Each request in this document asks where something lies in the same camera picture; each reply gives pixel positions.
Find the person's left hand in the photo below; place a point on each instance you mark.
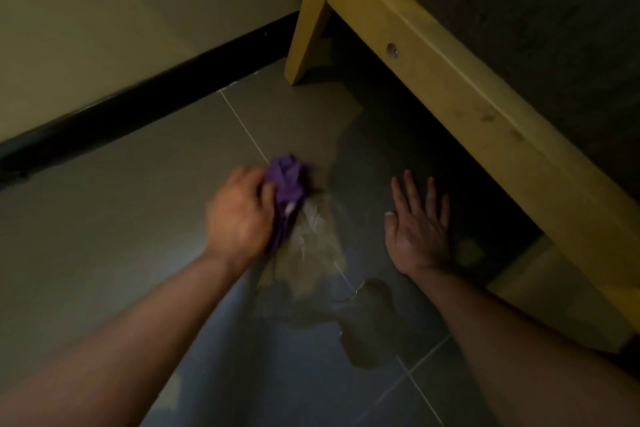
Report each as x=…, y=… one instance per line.
x=237, y=221

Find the person's right hand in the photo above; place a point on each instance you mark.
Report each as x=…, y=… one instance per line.
x=417, y=241

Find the person's right little finger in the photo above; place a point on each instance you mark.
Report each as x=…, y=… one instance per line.
x=444, y=211

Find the person's right middle finger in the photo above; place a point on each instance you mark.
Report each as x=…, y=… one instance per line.
x=412, y=194

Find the person's left thumb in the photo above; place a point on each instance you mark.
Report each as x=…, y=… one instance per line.
x=267, y=199

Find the person's right thumb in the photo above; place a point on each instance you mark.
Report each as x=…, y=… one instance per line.
x=390, y=229

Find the purple cleaning cloth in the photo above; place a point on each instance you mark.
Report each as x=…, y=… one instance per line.
x=287, y=196

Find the person's left forearm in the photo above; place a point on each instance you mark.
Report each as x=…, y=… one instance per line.
x=115, y=346

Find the person's right forearm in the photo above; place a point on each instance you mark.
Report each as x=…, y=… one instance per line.
x=530, y=356

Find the black skirting board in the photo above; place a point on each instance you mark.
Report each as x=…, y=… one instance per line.
x=145, y=96

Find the dark grey mattress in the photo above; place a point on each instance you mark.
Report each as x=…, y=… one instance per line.
x=530, y=31

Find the yellow wooden bed frame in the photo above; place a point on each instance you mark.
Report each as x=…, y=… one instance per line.
x=480, y=106

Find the metal bolt in bed frame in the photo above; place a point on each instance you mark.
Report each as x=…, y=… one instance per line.
x=392, y=50

